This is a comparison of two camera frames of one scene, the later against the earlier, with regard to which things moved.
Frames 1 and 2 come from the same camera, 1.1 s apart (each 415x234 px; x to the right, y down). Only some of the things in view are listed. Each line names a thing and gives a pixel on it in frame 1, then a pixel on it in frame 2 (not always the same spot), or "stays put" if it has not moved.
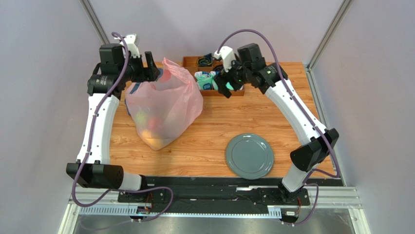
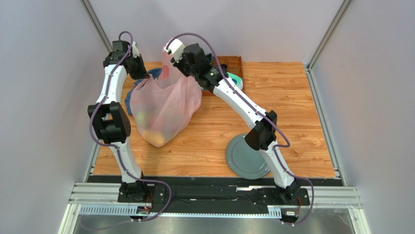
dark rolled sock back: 206,61 stays put
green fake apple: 141,119 stays put
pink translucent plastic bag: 163,108 stays put
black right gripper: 234,77 → 180,65
